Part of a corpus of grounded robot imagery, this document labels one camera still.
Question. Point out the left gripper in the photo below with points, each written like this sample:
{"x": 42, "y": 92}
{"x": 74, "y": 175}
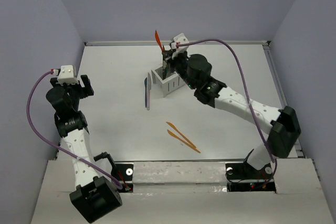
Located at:
{"x": 84, "y": 91}

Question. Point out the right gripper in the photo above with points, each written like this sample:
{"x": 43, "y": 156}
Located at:
{"x": 172, "y": 62}

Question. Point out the metal knife black handle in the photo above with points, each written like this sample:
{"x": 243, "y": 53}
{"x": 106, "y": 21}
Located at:
{"x": 164, "y": 70}

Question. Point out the orange-red plastic knife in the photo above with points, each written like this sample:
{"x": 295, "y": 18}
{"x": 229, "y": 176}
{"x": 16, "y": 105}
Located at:
{"x": 158, "y": 41}

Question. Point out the blue plastic knife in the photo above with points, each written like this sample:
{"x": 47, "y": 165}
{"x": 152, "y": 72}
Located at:
{"x": 146, "y": 92}

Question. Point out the yellow plastic knife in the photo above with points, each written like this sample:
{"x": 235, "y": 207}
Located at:
{"x": 179, "y": 133}
{"x": 183, "y": 141}

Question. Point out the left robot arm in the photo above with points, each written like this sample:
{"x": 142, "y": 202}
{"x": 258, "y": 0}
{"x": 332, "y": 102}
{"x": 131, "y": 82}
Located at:
{"x": 96, "y": 191}

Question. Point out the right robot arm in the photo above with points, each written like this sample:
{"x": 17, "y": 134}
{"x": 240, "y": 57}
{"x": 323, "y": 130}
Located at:
{"x": 280, "y": 125}

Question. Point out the white two-compartment utensil caddy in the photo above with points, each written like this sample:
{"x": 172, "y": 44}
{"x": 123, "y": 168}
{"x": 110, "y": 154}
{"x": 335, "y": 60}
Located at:
{"x": 168, "y": 85}

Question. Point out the pink plastic knife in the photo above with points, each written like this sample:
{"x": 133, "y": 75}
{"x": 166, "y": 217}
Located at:
{"x": 148, "y": 89}

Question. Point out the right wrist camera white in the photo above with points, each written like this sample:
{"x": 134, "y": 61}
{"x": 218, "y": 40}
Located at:
{"x": 176, "y": 45}

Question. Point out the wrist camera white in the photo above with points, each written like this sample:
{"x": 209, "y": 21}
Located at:
{"x": 66, "y": 74}
{"x": 176, "y": 45}

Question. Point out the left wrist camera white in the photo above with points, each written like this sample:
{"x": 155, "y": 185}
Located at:
{"x": 66, "y": 74}

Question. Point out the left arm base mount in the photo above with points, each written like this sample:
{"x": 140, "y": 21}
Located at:
{"x": 124, "y": 174}

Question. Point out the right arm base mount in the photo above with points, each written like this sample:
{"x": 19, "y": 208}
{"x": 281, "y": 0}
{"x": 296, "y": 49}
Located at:
{"x": 242, "y": 177}

